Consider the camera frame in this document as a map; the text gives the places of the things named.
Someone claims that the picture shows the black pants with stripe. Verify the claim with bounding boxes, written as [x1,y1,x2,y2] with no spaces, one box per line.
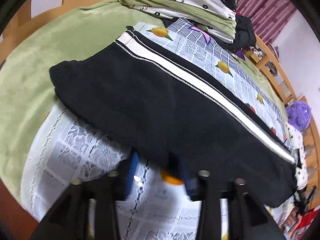
[49,26,297,207]

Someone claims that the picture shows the person right hand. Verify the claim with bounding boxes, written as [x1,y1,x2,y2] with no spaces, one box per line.
[284,207,302,231]

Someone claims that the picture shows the red package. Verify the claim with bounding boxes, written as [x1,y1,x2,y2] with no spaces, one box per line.
[298,206,319,230]

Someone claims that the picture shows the white floral pillow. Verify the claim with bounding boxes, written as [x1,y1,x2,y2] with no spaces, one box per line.
[286,122,308,190]

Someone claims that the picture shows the purple plush toy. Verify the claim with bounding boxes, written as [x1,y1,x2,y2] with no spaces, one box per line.
[285,100,312,131]

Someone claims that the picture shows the green bed blanket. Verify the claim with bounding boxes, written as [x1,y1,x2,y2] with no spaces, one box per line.
[0,0,288,201]

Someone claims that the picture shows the black clothes pile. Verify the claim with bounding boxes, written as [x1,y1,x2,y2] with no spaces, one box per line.
[214,14,257,52]

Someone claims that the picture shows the red striped curtain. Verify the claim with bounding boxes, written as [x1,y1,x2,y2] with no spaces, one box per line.
[237,0,297,44]

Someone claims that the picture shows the folded white green quilt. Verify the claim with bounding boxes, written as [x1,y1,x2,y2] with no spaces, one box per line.
[118,0,237,43]

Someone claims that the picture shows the wooden bed frame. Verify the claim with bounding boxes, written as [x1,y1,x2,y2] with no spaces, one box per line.
[0,0,320,210]

